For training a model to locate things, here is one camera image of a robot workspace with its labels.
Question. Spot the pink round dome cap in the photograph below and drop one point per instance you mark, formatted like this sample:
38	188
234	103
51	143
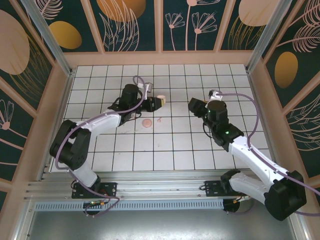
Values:
147	123

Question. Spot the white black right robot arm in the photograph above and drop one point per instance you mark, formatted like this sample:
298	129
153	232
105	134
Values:
255	157

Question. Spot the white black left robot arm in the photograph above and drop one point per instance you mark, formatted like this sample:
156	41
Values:
100	122

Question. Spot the grey metal sheet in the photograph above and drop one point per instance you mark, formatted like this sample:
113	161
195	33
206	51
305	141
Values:
160	225

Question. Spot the aluminium side rail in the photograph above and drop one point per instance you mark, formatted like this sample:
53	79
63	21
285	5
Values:
261	105
64	100

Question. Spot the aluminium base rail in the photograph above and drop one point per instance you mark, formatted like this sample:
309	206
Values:
160	186

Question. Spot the aluminium corner post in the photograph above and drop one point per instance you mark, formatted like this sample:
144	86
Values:
50	42
267	32

